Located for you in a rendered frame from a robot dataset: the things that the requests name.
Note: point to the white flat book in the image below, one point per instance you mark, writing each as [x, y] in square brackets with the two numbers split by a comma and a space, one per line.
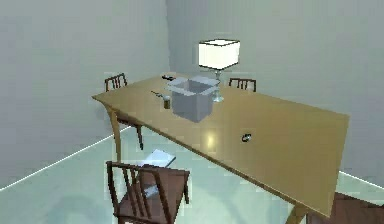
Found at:
[159, 158]

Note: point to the small black and silver watch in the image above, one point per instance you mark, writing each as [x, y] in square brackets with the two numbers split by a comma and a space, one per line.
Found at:
[246, 137]

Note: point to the grey open carton box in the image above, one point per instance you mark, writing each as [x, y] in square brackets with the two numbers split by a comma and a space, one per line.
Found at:
[193, 101]

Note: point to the small dark shaker with lid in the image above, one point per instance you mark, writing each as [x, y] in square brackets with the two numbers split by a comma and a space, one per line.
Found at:
[166, 102]

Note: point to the dark brown wooden chair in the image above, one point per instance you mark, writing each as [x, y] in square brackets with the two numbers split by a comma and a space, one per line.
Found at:
[146, 196]
[242, 83]
[116, 82]

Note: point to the thin dark pen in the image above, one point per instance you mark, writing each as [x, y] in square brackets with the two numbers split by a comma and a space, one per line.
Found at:
[156, 93]

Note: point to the light brown wooden table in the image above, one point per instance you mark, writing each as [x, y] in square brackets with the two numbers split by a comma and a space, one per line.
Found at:
[273, 133]

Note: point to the white shade table lamp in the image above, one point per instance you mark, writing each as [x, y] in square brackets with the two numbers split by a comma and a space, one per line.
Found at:
[218, 55]

